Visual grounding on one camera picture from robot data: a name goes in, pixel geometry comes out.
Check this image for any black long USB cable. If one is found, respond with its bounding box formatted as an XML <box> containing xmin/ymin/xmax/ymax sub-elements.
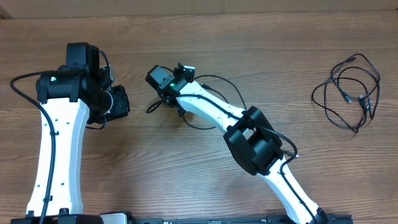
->
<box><xmin>146</xmin><ymin>73</ymin><xmax>299</xmax><ymax>158</ymax></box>

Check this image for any black thin micro-USB cable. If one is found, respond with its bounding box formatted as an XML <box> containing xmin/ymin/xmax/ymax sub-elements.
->
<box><xmin>311</xmin><ymin>55</ymin><xmax>357</xmax><ymax>130</ymax></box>

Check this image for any black cable with USB-A plug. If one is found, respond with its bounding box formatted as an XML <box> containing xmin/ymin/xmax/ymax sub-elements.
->
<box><xmin>323</xmin><ymin>67</ymin><xmax>381</xmax><ymax>134</ymax></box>

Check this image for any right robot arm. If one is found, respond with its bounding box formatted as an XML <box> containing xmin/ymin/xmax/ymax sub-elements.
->
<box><xmin>146</xmin><ymin>64</ymin><xmax>328</xmax><ymax>223</ymax></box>

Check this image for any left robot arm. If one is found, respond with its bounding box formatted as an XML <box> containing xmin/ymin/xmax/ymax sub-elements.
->
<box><xmin>10</xmin><ymin>42</ymin><xmax>134</xmax><ymax>223</ymax></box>

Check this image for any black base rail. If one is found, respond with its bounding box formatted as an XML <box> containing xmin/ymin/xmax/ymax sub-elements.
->
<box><xmin>127</xmin><ymin>213</ymin><xmax>354</xmax><ymax>224</ymax></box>

